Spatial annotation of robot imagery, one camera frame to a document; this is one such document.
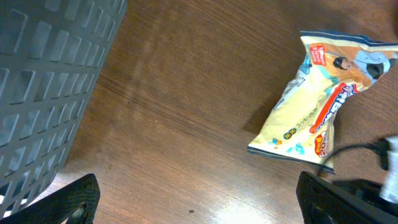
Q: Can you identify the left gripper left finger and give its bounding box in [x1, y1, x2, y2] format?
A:
[1, 174, 100, 224]

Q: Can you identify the grey plastic mesh basket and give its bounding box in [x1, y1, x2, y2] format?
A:
[1, 0, 128, 218]

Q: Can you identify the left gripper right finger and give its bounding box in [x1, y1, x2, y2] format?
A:
[296, 171, 397, 224]

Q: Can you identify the yellow snack bag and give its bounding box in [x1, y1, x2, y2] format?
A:
[248, 30, 397, 173]

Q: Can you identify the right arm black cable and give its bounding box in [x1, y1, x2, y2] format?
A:
[317, 138, 391, 178]

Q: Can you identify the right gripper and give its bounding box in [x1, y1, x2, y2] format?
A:
[332, 135, 398, 217]

